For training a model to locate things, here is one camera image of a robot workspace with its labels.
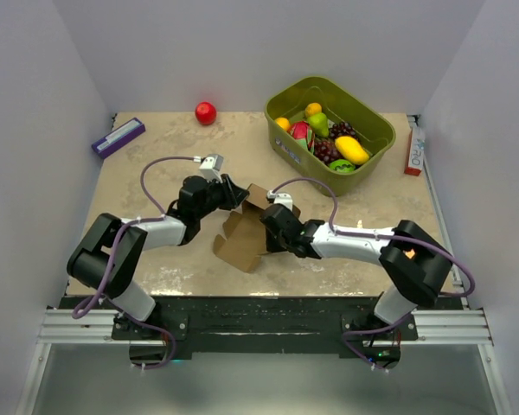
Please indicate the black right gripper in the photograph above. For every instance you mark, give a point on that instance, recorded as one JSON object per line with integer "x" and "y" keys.
{"x": 271, "y": 245}

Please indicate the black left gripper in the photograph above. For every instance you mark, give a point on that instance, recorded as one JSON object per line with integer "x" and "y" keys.
{"x": 233, "y": 195}

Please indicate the brown cardboard paper box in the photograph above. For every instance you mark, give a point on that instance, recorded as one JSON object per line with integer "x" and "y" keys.
{"x": 243, "y": 242}

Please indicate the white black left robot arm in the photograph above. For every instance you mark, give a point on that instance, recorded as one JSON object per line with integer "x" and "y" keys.
{"x": 108, "y": 254}

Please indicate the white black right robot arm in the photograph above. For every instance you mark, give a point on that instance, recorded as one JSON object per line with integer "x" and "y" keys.
{"x": 416, "y": 264}

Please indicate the purple rectangular box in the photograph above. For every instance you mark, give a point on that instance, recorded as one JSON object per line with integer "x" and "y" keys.
{"x": 118, "y": 138}

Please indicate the red white toothpaste box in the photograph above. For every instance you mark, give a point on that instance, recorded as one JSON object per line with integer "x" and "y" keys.
{"x": 415, "y": 152}

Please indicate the red apple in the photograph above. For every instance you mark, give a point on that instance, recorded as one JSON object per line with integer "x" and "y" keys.
{"x": 205, "y": 113}

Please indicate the yellow orange fruit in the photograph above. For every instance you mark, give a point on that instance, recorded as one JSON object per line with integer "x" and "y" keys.
{"x": 283, "y": 123}

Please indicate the pink dragon fruit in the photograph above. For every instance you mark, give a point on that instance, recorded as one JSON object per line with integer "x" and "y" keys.
{"x": 303, "y": 134}

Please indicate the red grape bunch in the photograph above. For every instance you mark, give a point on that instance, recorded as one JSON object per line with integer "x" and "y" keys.
{"x": 325, "y": 150}

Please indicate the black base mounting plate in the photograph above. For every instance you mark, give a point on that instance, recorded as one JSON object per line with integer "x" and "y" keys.
{"x": 257, "y": 325}

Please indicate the green plastic tub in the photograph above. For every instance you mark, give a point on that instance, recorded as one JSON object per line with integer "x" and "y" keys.
{"x": 375, "y": 134}

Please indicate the green pear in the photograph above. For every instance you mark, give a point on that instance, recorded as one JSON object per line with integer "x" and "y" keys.
{"x": 319, "y": 124}

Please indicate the yellow mango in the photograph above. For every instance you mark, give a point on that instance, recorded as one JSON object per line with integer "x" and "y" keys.
{"x": 351, "y": 150}

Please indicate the dark purple grape bunch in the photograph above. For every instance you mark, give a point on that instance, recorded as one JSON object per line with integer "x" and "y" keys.
{"x": 342, "y": 129}

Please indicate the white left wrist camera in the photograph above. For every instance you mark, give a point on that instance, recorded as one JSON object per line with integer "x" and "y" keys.
{"x": 210, "y": 167}

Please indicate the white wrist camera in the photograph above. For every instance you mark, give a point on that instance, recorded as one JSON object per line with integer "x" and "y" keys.
{"x": 283, "y": 199}
{"x": 210, "y": 167}

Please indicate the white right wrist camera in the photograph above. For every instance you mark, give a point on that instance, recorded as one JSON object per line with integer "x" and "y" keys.
{"x": 283, "y": 199}

